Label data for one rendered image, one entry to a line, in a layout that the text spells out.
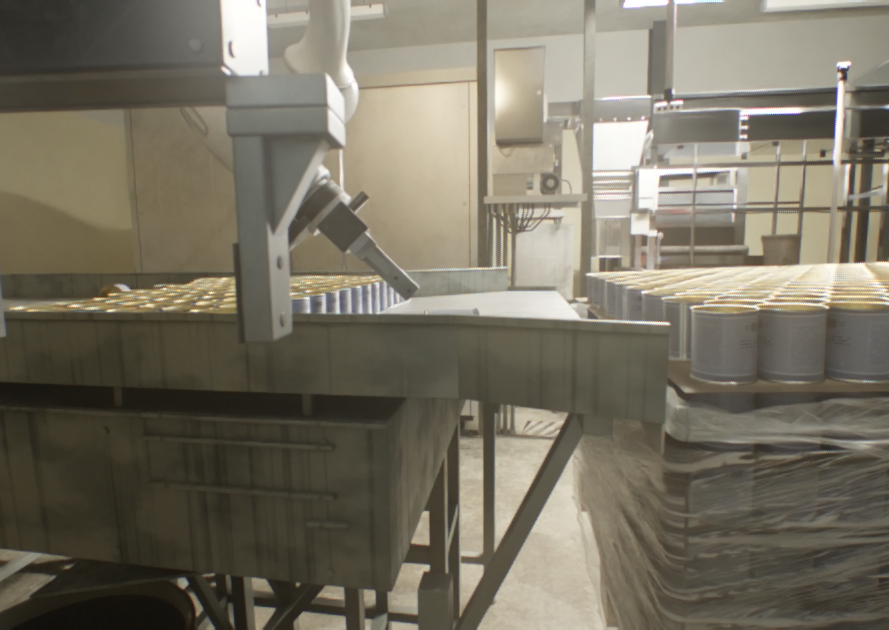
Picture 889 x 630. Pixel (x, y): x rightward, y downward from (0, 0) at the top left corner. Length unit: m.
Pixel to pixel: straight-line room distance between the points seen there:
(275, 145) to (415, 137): 3.18
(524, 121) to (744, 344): 2.58
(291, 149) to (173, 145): 3.90
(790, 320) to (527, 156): 2.62
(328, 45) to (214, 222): 3.15
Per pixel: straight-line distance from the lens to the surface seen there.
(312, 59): 0.81
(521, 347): 0.52
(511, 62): 3.18
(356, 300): 1.14
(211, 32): 0.22
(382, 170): 3.41
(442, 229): 3.28
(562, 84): 9.29
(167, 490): 0.78
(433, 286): 1.80
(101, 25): 0.24
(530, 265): 3.54
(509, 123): 3.08
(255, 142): 0.21
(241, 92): 0.22
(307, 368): 0.60
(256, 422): 0.66
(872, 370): 0.67
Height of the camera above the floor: 1.23
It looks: 7 degrees down
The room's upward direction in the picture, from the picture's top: 1 degrees counter-clockwise
